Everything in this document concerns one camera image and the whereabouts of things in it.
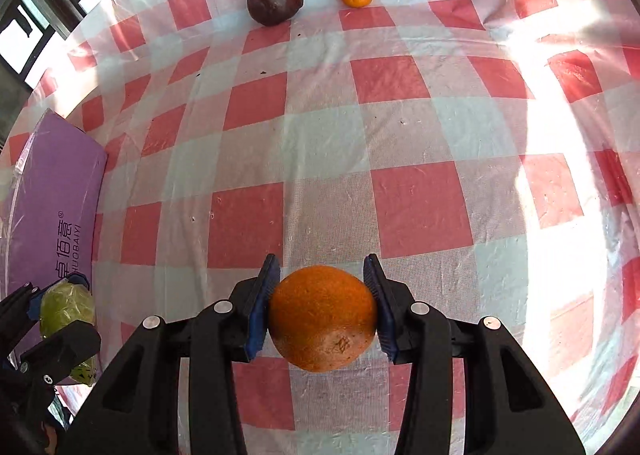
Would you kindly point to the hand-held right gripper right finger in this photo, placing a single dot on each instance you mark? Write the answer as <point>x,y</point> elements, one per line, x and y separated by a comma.
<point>385,310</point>

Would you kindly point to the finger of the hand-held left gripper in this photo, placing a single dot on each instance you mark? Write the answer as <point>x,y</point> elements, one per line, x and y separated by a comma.
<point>62,342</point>
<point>20,302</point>

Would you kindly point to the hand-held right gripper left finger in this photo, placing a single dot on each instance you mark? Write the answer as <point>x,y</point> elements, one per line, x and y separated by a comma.
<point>260,307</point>

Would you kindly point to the yellow-green fruit half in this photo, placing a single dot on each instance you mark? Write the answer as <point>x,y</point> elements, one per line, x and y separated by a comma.
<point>67,307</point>

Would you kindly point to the large orange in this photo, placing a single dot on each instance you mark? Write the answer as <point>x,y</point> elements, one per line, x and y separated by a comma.
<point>322,317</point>

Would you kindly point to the purple box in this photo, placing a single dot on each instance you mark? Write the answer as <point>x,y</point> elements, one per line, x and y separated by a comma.
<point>55,195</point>

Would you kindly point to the red white checkered tablecloth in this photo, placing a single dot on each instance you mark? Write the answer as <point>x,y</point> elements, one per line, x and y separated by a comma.
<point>350,160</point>

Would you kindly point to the dark red round fruit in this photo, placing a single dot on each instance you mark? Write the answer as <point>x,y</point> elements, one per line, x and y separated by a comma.
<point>275,1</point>

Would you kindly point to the dark window frame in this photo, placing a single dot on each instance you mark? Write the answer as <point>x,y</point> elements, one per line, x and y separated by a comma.
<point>55,0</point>

